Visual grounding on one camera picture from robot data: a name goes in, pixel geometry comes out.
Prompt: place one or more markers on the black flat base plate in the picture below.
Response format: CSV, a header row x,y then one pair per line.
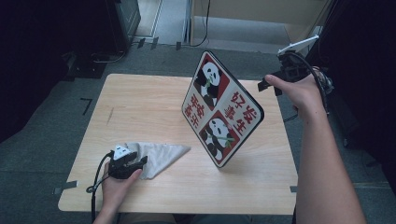
x,y
87,70

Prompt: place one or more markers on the silver metal rail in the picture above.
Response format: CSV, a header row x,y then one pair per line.
x,y
186,21

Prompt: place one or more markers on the black cabinet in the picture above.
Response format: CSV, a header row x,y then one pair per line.
x,y
127,25

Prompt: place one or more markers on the dark curtain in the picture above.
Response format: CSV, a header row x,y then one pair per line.
x,y
31,62
370,62

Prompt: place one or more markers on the light microfibre cloth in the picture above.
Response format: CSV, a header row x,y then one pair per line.
x,y
162,155

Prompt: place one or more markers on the grey tape strip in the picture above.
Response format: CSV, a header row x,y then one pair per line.
x,y
293,188

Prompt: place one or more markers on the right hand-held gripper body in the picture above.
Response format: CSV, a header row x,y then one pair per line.
x,y
294,70

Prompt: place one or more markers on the black metal stand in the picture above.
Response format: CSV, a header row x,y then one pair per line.
x,y
323,28

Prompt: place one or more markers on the person's left hand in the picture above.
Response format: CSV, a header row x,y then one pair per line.
x,y
115,193

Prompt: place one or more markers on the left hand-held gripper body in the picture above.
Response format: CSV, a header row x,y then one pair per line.
x,y
120,169

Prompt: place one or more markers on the light wooden cabinet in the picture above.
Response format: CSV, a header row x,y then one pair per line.
x,y
249,9

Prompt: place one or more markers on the panda print square board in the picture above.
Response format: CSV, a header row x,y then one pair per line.
x,y
222,109

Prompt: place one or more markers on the black floor tape strip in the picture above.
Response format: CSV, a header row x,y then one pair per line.
x,y
178,45
141,43
155,43

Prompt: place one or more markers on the person's right hand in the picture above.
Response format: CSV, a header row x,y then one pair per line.
x,y
303,96

